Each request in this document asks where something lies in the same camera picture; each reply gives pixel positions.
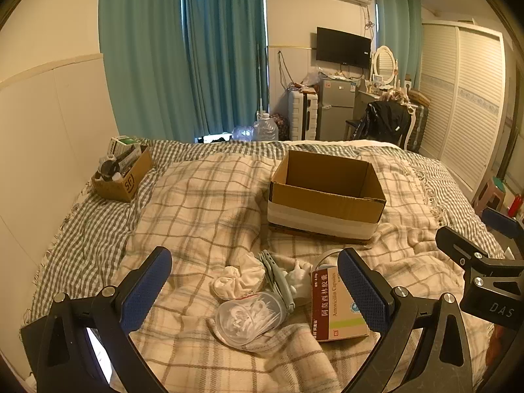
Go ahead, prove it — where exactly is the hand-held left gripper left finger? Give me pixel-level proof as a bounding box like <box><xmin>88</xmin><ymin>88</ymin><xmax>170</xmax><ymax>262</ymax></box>
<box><xmin>35</xmin><ymin>246</ymin><xmax>173</xmax><ymax>393</ymax></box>

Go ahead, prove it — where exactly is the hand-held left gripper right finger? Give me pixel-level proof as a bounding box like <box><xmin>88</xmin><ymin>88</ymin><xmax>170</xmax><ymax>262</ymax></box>
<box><xmin>338</xmin><ymin>248</ymin><xmax>488</xmax><ymax>393</ymax></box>

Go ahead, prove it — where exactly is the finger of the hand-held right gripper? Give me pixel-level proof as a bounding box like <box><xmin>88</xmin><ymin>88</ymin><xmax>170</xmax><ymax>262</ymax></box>
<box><xmin>436</xmin><ymin>227</ymin><xmax>499</xmax><ymax>271</ymax></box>
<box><xmin>482</xmin><ymin>207</ymin><xmax>524</xmax><ymax>241</ymax></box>

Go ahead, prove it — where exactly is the pink plastic stool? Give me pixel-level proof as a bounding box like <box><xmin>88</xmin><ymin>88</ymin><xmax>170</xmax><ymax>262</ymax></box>
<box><xmin>474</xmin><ymin>178</ymin><xmax>507</xmax><ymax>214</ymax></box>

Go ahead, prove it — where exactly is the red and white medicine box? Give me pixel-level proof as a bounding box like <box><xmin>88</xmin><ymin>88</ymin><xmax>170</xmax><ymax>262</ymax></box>
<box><xmin>311</xmin><ymin>268</ymin><xmax>370</xmax><ymax>344</ymax></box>

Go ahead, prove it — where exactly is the white small figurine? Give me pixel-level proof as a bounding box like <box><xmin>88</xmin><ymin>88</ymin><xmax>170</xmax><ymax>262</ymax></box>
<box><xmin>284</xmin><ymin>259</ymin><xmax>314</xmax><ymax>306</ymax></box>

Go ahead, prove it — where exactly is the black device with lit screen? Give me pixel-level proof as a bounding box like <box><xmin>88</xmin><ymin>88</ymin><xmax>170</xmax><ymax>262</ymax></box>
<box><xmin>20</xmin><ymin>318</ymin><xmax>112</xmax><ymax>386</ymax></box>

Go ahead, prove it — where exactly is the grey checked bed sheet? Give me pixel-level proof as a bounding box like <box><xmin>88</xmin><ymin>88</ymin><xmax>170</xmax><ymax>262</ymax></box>
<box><xmin>20</xmin><ymin>138</ymin><xmax>510</xmax><ymax>336</ymax></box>

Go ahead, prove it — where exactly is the pale blue hair clip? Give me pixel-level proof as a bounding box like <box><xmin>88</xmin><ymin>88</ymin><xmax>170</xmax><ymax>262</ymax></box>
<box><xmin>258</xmin><ymin>250</ymin><xmax>296</xmax><ymax>312</ymax></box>

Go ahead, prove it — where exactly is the white fabric scrunchie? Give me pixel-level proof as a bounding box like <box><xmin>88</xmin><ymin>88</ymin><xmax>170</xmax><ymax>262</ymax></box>
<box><xmin>210</xmin><ymin>265</ymin><xmax>266</xmax><ymax>301</ymax></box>

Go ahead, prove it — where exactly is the beige plaid blanket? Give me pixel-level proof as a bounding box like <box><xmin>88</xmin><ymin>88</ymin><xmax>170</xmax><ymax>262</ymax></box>
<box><xmin>108</xmin><ymin>151</ymin><xmax>498</xmax><ymax>393</ymax></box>

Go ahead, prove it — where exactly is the large open cardboard box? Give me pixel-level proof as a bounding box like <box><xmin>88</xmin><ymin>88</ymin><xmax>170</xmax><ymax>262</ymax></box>
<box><xmin>268</xmin><ymin>150</ymin><xmax>387</xmax><ymax>246</ymax></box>

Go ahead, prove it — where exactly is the clear tub of cotton swabs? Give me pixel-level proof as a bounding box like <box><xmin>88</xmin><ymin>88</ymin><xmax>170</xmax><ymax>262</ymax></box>
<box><xmin>215</xmin><ymin>290</ymin><xmax>288</xmax><ymax>347</ymax></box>

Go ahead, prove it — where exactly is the small brown cardboard box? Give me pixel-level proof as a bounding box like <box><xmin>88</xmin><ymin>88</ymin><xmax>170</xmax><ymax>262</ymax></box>
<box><xmin>92</xmin><ymin>144</ymin><xmax>153</xmax><ymax>203</ymax></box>

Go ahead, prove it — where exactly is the white louvred wardrobe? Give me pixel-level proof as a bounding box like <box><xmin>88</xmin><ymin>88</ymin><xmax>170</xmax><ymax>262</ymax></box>
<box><xmin>417</xmin><ymin>20</ymin><xmax>507</xmax><ymax>198</ymax></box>

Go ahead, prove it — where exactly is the white chair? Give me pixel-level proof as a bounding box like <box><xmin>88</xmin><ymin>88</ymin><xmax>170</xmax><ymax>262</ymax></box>
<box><xmin>344</xmin><ymin>102</ymin><xmax>419</xmax><ymax>150</ymax></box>

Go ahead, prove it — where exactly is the black jacket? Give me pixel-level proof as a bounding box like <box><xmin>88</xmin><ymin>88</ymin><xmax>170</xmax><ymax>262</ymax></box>
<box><xmin>355</xmin><ymin>101</ymin><xmax>412</xmax><ymax>145</ymax></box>

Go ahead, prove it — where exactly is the green and white carton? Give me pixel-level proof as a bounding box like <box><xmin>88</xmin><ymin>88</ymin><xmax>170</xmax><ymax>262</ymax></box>
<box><xmin>108</xmin><ymin>135</ymin><xmax>140</xmax><ymax>155</ymax></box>

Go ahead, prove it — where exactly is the crumpled clear plastic bottle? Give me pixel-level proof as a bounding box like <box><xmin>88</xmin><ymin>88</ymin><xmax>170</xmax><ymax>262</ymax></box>
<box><xmin>231</xmin><ymin>124</ymin><xmax>255</xmax><ymax>142</ymax></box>

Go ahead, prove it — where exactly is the silver small fridge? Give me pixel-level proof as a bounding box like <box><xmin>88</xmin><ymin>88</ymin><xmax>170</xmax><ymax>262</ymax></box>
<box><xmin>317</xmin><ymin>78</ymin><xmax>356</xmax><ymax>142</ymax></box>

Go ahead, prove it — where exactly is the silver ribbed suitcase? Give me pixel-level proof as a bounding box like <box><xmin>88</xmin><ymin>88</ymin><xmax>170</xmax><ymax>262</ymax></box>
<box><xmin>287</xmin><ymin>89</ymin><xmax>319</xmax><ymax>141</ymax></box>

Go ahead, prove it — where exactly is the large clear water jug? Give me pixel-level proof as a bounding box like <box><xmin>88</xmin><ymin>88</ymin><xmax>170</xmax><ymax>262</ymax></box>
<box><xmin>253</xmin><ymin>111</ymin><xmax>279</xmax><ymax>142</ymax></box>

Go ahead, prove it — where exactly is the white oval vanity mirror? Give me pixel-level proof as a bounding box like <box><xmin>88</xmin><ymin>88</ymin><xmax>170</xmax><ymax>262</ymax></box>
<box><xmin>370</xmin><ymin>45</ymin><xmax>399</xmax><ymax>87</ymax></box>

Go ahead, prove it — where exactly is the narrow teal curtain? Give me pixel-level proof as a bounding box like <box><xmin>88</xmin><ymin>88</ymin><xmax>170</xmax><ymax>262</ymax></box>
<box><xmin>374</xmin><ymin>0</ymin><xmax>423</xmax><ymax>87</ymax></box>

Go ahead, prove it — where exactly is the teal window curtain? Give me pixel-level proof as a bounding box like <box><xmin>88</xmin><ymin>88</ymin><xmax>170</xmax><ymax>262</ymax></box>
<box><xmin>98</xmin><ymin>0</ymin><xmax>193</xmax><ymax>143</ymax></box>
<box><xmin>179</xmin><ymin>0</ymin><xmax>270</xmax><ymax>142</ymax></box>

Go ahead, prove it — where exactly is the black wall television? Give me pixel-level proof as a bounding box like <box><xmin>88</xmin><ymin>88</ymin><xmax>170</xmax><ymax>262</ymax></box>
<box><xmin>315</xmin><ymin>27</ymin><xmax>372</xmax><ymax>70</ymax></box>

